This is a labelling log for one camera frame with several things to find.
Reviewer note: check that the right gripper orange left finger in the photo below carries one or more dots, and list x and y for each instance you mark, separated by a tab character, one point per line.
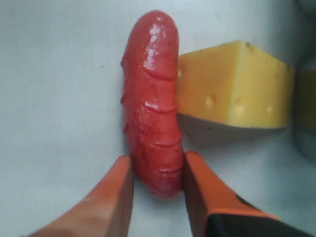
104	212

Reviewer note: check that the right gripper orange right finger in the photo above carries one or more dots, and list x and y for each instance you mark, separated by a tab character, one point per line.
216	210

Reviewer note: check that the yellow cheese block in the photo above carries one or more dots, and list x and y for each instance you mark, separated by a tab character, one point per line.
236	84

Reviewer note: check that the red sausage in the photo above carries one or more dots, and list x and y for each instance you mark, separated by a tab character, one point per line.
149	103

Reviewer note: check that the stainless steel lunch box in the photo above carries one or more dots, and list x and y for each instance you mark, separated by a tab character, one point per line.
304	108

